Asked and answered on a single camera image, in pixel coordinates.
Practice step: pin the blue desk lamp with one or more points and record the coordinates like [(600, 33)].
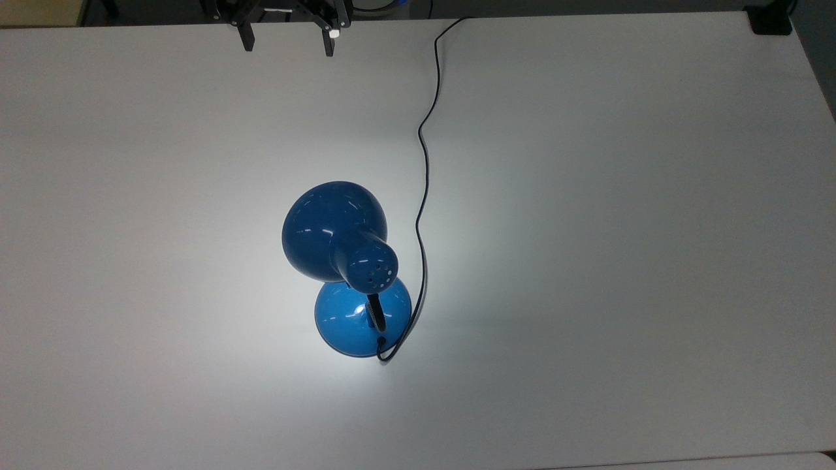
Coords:
[(336, 241)]

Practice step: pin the beige wooden furniture piece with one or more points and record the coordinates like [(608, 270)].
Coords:
[(39, 12)]

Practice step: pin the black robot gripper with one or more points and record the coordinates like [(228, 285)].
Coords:
[(281, 5)]

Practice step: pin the blue and white object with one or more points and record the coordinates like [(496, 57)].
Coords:
[(382, 4)]

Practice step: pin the black table clamp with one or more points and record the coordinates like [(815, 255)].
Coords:
[(771, 21)]

